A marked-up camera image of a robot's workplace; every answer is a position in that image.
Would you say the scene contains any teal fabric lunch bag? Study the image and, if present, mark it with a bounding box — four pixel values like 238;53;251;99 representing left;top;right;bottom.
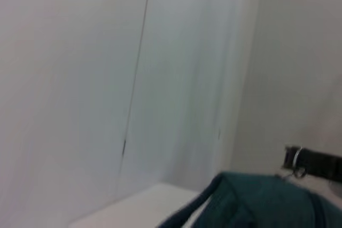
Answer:
159;171;342;228

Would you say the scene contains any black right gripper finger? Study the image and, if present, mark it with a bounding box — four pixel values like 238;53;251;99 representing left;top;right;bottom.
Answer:
283;145;342;183

